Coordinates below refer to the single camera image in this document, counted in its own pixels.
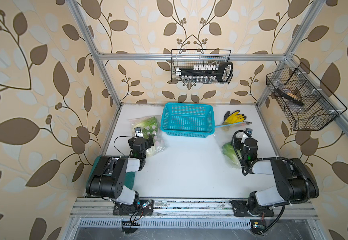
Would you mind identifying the green chinese cabbage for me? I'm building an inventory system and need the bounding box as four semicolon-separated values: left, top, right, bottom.
133;116;159;139

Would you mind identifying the pale chinese cabbage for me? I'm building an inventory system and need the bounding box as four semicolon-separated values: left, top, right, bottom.
221;143;241;168

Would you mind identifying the clear pink-dotted zipper bag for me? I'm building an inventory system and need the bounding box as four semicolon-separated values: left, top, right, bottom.
129;115;166;157

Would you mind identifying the clear plastic bag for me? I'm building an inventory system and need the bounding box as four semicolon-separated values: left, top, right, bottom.
213;123;249;160

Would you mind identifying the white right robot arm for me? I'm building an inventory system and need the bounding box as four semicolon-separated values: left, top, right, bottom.
232;137;320;216

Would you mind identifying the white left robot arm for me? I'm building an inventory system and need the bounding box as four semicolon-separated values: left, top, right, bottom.
86;136;154;216

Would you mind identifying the green plastic tool case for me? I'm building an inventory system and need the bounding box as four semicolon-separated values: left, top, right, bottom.
86;156;140;197

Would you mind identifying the yellow black work glove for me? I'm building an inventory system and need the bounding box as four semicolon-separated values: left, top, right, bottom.
222;110;247;125

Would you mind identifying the teal plastic basket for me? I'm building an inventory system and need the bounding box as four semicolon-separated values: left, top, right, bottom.
160;103;215;138

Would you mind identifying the black brush in basket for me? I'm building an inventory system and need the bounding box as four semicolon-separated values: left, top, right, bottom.
276;88;305;106

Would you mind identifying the black socket bit holder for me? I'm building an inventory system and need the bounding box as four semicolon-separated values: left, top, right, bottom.
173;62;234;84

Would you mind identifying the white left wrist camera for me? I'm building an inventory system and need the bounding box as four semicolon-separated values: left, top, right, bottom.
134;127;143;138

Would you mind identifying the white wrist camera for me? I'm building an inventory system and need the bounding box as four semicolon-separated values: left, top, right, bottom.
134;127;143;138
245;128;253;138

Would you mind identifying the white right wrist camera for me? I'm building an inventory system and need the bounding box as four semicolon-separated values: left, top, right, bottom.
245;128;253;138

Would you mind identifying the black wire basket right wall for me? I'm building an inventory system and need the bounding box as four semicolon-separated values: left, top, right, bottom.
266;63;348;131

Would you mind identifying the black wire basket wall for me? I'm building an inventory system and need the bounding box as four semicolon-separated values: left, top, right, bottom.
266;63;348;131
170;49;234;85

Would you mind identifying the black corrugated cable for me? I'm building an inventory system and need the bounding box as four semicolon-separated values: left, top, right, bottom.
231;129;313;208

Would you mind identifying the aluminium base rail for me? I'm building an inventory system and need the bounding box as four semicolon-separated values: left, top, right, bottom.
70;197;319;230

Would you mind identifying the black wire basket back wall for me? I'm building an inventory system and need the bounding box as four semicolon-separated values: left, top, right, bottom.
170;49;234;85

